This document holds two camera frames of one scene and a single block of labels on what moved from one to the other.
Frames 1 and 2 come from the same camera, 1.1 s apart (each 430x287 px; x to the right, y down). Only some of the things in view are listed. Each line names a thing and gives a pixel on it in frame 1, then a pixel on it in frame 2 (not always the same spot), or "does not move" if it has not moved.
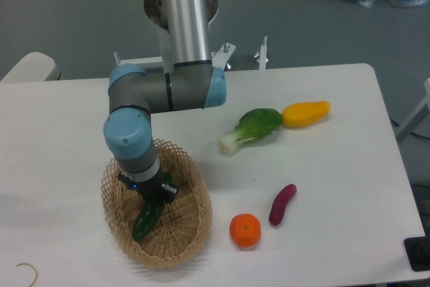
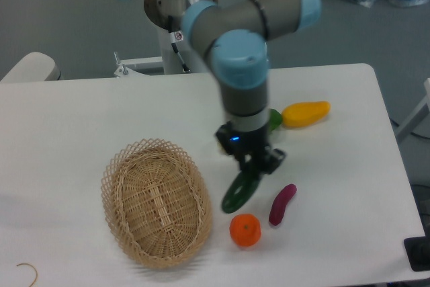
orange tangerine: [245, 229] does not move
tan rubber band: [25, 263] does not move
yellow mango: [304, 113] does not move
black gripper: [151, 189] to [248, 146]
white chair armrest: [33, 66] does not move
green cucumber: [149, 213] to [239, 192]
